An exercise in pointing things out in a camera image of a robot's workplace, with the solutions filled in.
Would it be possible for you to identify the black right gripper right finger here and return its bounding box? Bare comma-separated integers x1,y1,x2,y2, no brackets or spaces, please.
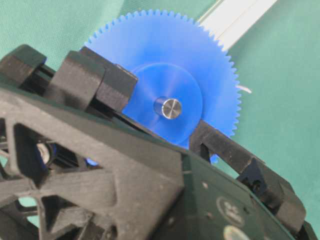
189,120,307,233

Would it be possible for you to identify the aluminium extrusion frame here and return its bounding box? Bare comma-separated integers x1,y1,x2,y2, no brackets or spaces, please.
197,0,277,51

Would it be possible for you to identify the blue plastic gear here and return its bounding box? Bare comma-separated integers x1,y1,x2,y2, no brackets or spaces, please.
85,9,241,148

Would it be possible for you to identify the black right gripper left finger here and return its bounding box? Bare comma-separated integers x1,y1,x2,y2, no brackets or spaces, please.
49,47,138,112

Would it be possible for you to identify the centre steel shaft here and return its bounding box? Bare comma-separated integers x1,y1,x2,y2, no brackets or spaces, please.
153,96,182,120

